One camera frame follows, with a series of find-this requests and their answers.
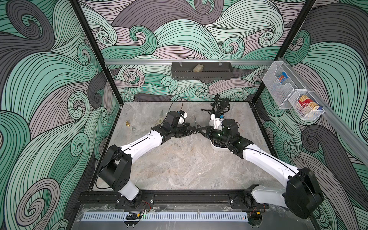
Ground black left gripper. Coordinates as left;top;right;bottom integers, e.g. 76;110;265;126
170;124;196;138

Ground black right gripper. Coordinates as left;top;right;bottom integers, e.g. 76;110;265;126
200;125;232;145

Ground cream handled kitchen scissors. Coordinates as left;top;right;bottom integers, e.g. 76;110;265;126
155;110;164;125

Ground small black scissors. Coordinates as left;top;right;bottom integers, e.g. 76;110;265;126
194;116;201;134

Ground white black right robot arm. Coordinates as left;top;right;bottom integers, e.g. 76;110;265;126
197;119;324;219

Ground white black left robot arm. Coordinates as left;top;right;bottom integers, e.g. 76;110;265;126
97;110;196;201

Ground white plastic storage box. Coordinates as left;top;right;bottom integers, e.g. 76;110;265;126
210;140;229;152

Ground beige sponge block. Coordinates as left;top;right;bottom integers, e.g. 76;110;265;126
193;64;204;72

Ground blue red small packet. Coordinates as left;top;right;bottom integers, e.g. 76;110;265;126
277;72;289;85

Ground red yellow small boxes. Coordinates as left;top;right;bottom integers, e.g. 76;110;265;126
298;95;320;110

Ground white perforated strip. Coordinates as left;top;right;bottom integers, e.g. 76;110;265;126
81;211;248;222

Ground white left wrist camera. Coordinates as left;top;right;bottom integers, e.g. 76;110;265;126
177;110;187;126

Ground black wall shelf tray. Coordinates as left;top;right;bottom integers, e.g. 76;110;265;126
171;61;234;81

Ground clear wall bin far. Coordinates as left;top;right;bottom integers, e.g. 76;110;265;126
263;61;297;109

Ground clear wall bin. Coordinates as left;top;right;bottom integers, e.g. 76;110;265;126
288;90;325;121
263;61;297;109

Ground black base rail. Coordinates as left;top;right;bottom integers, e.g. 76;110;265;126
77;189;281;211

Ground clear wall bin near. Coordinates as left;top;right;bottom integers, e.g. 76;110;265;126
288;90;325;121

